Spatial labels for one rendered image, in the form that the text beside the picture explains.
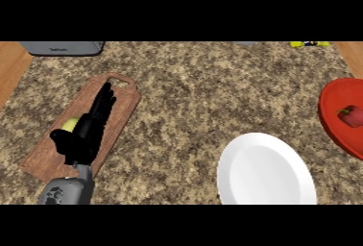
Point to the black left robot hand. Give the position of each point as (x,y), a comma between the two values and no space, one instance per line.
(90,126)

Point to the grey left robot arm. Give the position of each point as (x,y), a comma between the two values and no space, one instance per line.
(68,189)

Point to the white bowl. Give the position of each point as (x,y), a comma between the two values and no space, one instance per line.
(264,171)

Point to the red plate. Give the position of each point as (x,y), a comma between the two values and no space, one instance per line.
(338,109)

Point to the red bell pepper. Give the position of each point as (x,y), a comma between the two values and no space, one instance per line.
(351,116)

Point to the yellow-green fruit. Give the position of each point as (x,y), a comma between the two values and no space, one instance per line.
(71,124)

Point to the brown wooden cutting board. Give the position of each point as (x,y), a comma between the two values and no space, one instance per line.
(119,105)

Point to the pale grey object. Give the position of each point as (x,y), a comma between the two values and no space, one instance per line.
(245,43)

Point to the yellow and blue object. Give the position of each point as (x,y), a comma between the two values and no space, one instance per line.
(308,44)

